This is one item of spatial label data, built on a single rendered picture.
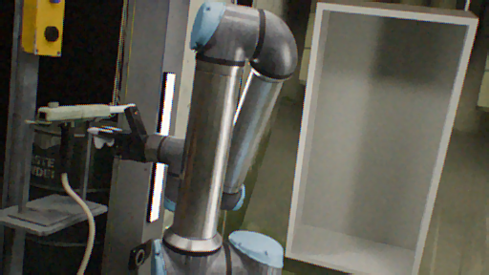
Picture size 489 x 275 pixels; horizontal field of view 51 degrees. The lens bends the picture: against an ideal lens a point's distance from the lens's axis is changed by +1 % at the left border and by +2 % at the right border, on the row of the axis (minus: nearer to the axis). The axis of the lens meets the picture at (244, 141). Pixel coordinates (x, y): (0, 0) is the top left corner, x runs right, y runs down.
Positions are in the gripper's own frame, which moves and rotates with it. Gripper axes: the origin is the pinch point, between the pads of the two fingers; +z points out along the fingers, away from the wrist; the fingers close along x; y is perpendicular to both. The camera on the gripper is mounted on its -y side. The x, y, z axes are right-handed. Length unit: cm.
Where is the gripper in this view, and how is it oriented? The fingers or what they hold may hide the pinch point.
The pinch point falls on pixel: (95, 128)
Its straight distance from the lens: 166.9
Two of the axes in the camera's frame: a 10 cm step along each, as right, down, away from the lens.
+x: 3.4, -1.1, 9.4
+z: -9.3, -1.9, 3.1
